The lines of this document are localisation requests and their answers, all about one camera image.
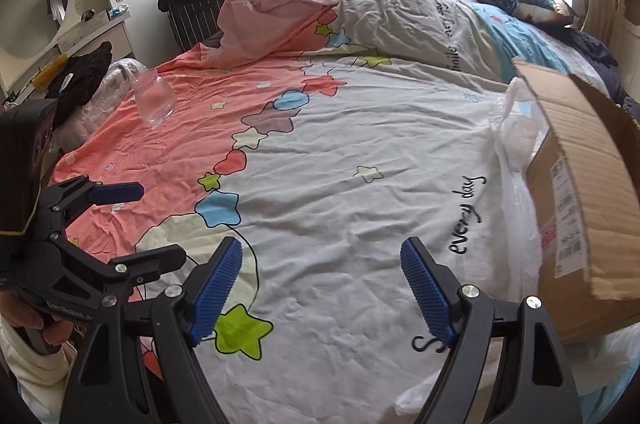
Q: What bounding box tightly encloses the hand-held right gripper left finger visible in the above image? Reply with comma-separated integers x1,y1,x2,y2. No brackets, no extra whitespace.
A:
60,236,244,424

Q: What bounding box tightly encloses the grey lettered duvet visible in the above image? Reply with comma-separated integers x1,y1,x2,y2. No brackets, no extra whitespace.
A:
300,0,623,104

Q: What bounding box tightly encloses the clear plastic bottle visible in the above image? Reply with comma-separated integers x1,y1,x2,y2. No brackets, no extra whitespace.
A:
131,68,176,127

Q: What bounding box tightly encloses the dark navy blanket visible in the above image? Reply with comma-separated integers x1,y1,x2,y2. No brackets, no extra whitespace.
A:
562,26,640,119

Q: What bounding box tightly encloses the black suitcase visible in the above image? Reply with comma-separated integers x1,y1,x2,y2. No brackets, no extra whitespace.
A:
160,0,236,52

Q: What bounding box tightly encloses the pink sheet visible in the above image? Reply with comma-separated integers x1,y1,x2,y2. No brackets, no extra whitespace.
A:
217,0,362,65

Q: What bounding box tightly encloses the cardboard box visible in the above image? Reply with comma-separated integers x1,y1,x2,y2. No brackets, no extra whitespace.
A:
510,58,640,346

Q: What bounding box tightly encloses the white plastic bag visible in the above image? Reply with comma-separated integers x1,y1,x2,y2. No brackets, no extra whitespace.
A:
395,78,556,412

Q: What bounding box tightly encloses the person's left forearm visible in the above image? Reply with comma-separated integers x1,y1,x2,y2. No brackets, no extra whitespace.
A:
0,326,78,424

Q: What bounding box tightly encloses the dark patterned pillow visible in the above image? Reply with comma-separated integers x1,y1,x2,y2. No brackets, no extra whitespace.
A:
460,0,576,28

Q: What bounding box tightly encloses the person's left hand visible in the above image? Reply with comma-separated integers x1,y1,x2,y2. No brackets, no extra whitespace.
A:
0,290,77,347

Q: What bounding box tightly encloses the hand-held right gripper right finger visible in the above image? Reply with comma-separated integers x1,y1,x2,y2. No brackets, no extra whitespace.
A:
400,238,583,424

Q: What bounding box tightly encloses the black garment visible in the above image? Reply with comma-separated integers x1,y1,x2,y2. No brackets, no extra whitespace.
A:
50,41,113,129

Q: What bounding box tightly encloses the star printed bed sheet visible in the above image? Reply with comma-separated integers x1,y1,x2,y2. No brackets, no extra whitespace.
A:
47,38,556,424

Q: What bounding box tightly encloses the clear plastic bag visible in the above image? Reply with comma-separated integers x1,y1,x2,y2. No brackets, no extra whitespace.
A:
75,58,151,145

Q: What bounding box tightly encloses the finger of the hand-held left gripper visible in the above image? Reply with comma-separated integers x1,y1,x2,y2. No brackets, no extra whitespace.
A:
39,181,146,231
50,234,188,305

